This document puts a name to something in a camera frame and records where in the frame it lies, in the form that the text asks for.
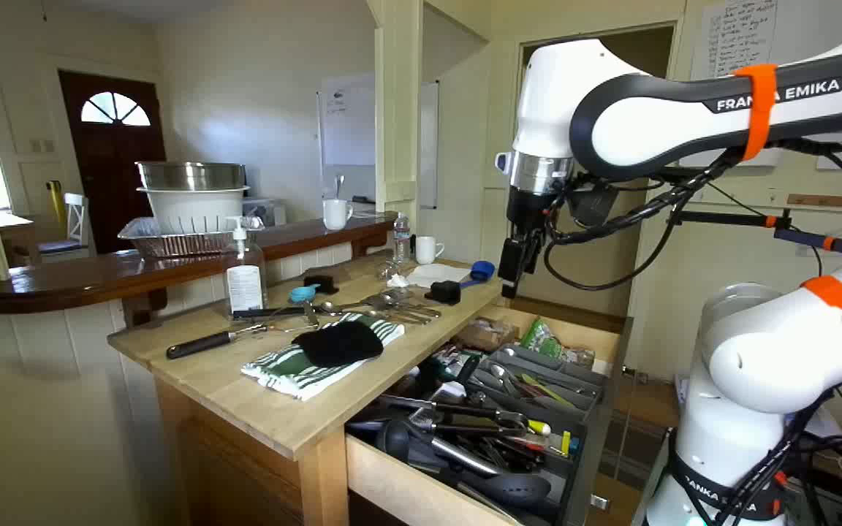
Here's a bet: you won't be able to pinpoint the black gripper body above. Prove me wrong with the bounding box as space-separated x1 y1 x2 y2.
504 183 553 252

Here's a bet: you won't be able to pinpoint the black handled steel tongs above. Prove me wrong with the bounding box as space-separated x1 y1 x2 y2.
406 423 547 491

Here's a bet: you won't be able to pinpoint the small black box object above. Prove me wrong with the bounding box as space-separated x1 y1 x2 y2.
425 278 464 307

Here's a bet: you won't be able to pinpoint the green packet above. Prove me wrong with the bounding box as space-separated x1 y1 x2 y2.
520 314 574 360

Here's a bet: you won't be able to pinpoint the white mug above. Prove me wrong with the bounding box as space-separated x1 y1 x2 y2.
413 230 448 268
319 196 357 233

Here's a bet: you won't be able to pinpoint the clear plastic water bottle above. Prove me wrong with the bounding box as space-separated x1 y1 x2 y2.
385 214 417 281

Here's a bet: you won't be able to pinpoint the grey cutlery tray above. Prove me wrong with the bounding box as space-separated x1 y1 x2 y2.
464 341 612 462

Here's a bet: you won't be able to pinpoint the metal utensils pile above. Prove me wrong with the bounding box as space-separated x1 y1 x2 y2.
303 290 445 329

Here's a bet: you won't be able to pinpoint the black cloth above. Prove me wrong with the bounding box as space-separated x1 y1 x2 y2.
289 317 390 371

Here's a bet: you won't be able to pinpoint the small teal object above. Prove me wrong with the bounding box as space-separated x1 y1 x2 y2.
287 281 322 307

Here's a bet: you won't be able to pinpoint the open wooden drawer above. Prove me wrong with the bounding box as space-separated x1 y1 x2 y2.
346 300 634 526

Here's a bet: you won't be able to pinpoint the green white folded towel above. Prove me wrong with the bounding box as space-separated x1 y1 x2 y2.
238 313 409 404

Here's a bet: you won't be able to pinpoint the clear pump sanitizer bottle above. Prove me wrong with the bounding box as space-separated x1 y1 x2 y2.
223 215 268 317

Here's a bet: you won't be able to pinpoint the handwritten paper sheet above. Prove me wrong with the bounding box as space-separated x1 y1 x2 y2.
697 0 781 82

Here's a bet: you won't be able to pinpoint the light wooden kitchen island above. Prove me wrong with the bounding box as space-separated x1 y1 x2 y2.
107 246 508 526

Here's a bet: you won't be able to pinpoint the white dish rack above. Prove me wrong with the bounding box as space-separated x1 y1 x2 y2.
141 183 248 236

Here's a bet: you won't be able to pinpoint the steel mixing bowl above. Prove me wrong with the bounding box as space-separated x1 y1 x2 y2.
131 157 251 196

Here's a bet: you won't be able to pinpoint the dark red front door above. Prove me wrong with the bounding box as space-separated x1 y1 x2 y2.
56 66 170 258

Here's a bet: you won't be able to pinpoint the dark wooden bar counter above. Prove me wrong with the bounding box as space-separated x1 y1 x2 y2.
0 214 400 314

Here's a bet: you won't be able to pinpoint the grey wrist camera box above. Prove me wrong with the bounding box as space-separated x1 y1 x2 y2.
564 183 625 233

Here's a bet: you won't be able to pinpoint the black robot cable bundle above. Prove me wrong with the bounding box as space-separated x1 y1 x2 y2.
542 144 842 294

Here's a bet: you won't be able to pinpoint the white wall whiteboard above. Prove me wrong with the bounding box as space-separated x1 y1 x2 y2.
317 72 376 168

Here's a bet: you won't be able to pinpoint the black handled kitchen knife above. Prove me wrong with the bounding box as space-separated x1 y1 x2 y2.
163 317 268 361

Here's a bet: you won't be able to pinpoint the wire dish rack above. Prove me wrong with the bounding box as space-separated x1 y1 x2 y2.
115 214 268 263

